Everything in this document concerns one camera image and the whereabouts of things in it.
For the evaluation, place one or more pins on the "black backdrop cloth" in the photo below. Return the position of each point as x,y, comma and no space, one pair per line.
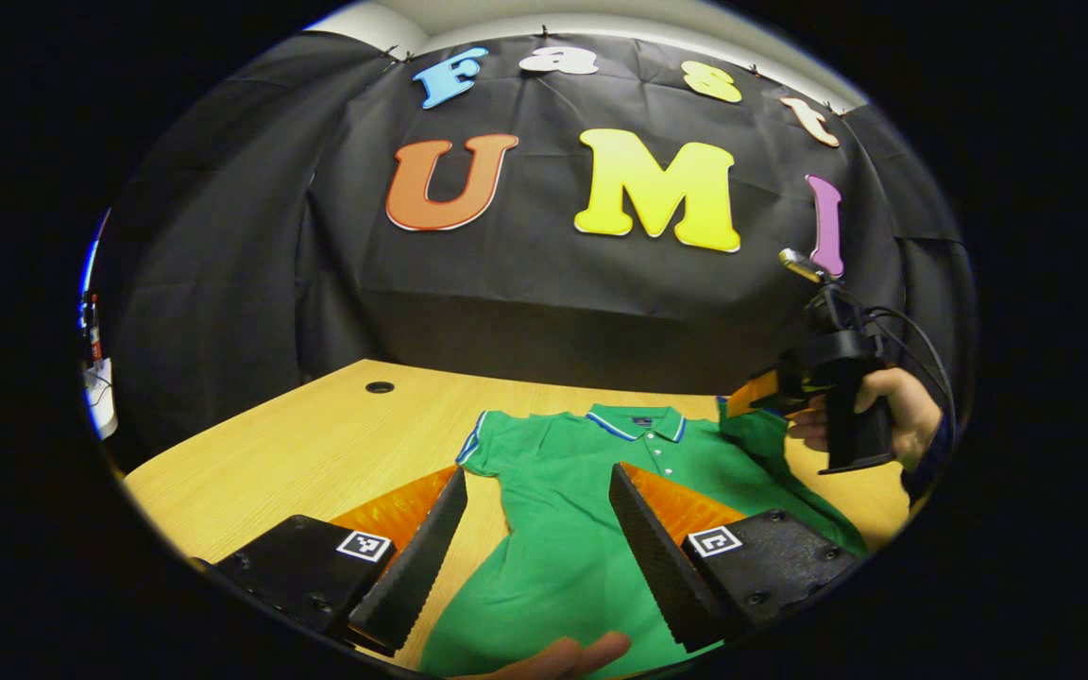
506,302

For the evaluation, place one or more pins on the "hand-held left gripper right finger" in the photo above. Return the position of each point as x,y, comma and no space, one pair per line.
662,576

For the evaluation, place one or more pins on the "green T-shirt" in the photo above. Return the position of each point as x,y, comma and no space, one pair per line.
563,491

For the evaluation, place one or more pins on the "white device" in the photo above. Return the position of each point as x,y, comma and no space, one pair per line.
100,401

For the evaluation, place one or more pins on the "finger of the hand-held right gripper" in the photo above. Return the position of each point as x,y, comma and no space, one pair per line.
754,392

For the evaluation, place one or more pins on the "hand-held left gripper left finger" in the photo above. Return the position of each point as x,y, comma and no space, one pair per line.
416,567

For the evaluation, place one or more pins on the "computer monitor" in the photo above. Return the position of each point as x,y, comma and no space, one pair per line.
91,264

